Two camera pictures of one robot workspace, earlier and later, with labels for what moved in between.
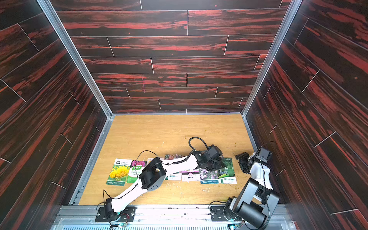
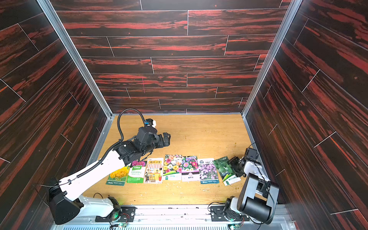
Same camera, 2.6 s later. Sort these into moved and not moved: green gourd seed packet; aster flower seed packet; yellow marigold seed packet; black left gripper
Moved: black left gripper
Not moved: green gourd seed packet; aster flower seed packet; yellow marigold seed packet
